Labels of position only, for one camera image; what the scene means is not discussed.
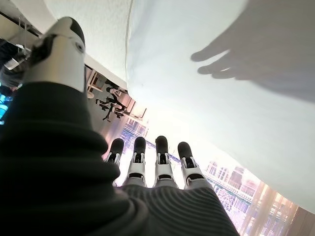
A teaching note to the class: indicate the white desk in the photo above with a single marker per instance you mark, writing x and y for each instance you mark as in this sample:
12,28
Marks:
96,78

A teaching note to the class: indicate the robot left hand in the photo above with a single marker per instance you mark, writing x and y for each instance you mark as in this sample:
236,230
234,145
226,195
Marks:
61,159

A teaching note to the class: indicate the sheer window curtain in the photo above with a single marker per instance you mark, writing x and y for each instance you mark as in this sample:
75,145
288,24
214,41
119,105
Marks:
246,196

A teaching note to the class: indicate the smooth white duvet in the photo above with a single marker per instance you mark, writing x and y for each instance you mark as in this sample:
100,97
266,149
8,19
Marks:
197,98

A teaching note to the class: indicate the off-white textured blanket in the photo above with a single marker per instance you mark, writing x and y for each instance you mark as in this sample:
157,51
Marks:
98,32

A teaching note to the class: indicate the black office chair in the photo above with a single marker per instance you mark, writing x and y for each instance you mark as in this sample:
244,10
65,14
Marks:
112,103

